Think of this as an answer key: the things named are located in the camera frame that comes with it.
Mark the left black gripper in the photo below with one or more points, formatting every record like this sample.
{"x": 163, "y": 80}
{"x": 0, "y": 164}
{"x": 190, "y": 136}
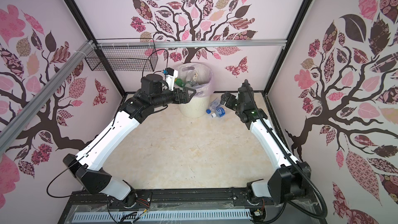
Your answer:
{"x": 185, "y": 99}

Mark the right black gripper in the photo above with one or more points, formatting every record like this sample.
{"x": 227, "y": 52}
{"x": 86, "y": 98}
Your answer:
{"x": 231, "y": 98}

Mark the clear bottle bird label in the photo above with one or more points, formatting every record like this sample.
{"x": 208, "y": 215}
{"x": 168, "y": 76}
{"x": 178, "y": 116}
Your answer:
{"x": 192, "y": 78}

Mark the green bottle yellow cap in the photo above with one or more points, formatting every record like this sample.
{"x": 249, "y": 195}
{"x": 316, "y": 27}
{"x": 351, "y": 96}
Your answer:
{"x": 179, "y": 82}

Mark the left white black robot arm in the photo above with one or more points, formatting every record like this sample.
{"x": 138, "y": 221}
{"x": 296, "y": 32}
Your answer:
{"x": 87, "y": 165}

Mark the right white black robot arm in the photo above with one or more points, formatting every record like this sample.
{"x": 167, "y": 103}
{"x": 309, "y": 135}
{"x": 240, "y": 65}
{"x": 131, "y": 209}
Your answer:
{"x": 287, "y": 182}

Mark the white ribbed waste bin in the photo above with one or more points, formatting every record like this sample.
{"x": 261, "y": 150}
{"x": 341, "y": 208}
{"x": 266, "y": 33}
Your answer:
{"x": 195, "y": 108}

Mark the Pocari bottle near bin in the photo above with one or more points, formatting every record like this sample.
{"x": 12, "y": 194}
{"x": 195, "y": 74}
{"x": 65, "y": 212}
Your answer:
{"x": 219, "y": 112}

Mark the pink plastic bin liner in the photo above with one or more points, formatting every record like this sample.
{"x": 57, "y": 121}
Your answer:
{"x": 205, "y": 86}

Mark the crushed clear bottle blue cap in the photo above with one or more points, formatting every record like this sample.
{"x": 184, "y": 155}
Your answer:
{"x": 215, "y": 104}

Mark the black wire mesh basket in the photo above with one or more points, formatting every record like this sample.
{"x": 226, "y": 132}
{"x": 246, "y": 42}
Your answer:
{"x": 123, "y": 54}

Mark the aluminium horizontal back rail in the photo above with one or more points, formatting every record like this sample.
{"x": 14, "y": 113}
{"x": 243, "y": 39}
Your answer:
{"x": 195, "y": 44}

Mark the white slotted cable duct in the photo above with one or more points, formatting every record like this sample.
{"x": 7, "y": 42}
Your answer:
{"x": 160, "y": 216}

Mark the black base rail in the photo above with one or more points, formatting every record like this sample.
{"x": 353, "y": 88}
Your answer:
{"x": 241, "y": 197}

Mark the aluminium left side rail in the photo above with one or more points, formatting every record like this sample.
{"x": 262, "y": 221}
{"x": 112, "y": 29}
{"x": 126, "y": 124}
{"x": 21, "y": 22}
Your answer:
{"x": 17, "y": 125}

